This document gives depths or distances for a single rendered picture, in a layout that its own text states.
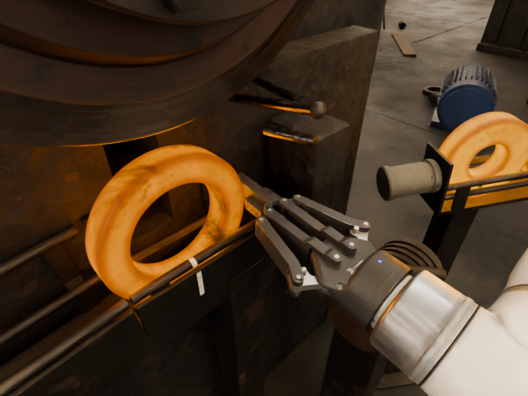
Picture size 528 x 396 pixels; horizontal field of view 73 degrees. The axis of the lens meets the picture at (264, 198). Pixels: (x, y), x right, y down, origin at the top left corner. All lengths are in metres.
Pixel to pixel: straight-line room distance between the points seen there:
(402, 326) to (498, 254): 1.35
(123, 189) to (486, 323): 0.33
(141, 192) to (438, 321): 0.28
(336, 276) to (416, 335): 0.09
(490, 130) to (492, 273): 0.98
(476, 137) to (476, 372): 0.41
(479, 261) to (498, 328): 1.26
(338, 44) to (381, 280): 0.40
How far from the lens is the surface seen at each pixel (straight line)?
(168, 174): 0.35
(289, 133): 0.31
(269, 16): 0.33
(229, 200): 0.42
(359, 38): 0.67
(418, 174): 0.64
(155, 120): 0.31
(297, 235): 0.39
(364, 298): 0.35
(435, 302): 0.34
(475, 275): 1.54
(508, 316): 0.36
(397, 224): 1.63
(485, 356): 0.34
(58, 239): 0.43
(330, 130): 0.49
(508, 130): 0.68
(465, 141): 0.65
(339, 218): 0.42
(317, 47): 0.59
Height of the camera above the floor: 1.02
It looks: 38 degrees down
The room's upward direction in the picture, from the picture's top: straight up
